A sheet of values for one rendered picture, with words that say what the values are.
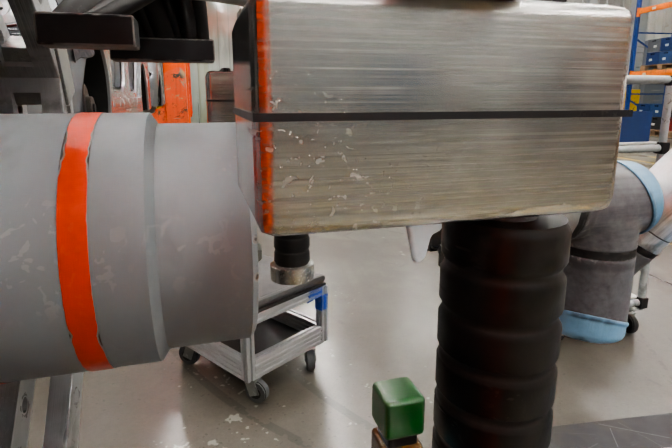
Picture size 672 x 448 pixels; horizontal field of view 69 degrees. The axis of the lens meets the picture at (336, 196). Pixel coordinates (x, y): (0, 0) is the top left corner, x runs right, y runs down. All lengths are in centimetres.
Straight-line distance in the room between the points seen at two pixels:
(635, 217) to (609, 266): 6
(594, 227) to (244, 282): 45
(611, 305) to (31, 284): 58
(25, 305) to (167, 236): 6
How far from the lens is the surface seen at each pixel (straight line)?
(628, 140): 209
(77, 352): 26
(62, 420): 52
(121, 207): 23
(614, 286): 65
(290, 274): 48
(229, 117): 44
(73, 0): 37
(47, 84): 54
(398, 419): 49
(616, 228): 63
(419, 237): 46
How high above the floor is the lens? 93
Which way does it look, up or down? 12 degrees down
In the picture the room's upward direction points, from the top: straight up
